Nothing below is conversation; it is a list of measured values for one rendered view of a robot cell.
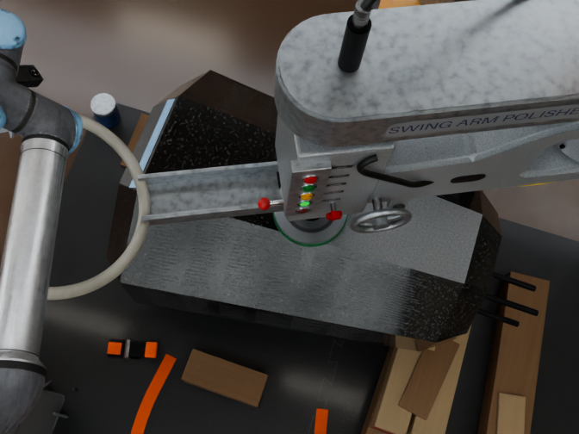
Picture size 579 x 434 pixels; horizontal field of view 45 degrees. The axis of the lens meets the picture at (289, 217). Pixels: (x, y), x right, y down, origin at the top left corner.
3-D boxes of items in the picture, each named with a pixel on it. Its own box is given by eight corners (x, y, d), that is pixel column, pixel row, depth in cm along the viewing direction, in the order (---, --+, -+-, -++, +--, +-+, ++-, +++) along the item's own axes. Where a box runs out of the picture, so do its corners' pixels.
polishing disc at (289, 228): (298, 257, 200) (299, 257, 198) (259, 196, 204) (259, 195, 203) (361, 220, 204) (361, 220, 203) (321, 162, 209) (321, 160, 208)
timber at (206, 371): (183, 381, 270) (180, 379, 259) (195, 351, 274) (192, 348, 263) (257, 408, 269) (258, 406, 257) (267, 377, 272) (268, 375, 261)
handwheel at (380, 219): (398, 195, 180) (411, 173, 165) (405, 232, 177) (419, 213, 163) (340, 201, 178) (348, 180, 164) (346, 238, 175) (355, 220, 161)
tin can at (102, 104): (111, 132, 300) (105, 119, 288) (91, 120, 301) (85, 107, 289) (125, 114, 303) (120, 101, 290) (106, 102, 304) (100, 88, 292)
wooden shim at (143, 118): (141, 114, 303) (140, 113, 302) (164, 120, 303) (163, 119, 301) (121, 165, 296) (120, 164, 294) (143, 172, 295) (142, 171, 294)
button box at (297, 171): (316, 202, 167) (329, 156, 140) (318, 213, 166) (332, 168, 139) (283, 206, 166) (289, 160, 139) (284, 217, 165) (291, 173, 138)
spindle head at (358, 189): (407, 132, 188) (453, 41, 146) (423, 209, 182) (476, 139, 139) (273, 146, 185) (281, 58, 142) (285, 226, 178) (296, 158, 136)
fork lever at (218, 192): (395, 143, 191) (400, 136, 187) (409, 210, 186) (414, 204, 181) (138, 169, 183) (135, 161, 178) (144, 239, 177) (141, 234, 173)
